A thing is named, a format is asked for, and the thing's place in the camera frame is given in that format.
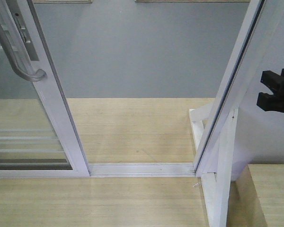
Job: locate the white framed sliding glass door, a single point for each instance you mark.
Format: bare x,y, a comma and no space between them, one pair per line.
38,137

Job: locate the aluminium floor door track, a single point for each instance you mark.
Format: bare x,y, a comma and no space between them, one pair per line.
141,170

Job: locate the white door lock latch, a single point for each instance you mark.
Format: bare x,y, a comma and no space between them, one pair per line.
25,36

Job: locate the white door frame post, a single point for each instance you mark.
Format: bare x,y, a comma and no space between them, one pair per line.
259,137

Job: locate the light wooden base platform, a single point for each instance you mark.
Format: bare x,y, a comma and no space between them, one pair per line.
121,130

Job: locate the white triangular support brace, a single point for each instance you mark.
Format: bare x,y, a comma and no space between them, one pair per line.
216,177

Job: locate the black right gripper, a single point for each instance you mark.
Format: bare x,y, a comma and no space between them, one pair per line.
274,101

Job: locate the light wooden box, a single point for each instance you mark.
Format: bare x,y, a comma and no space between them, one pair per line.
257,196

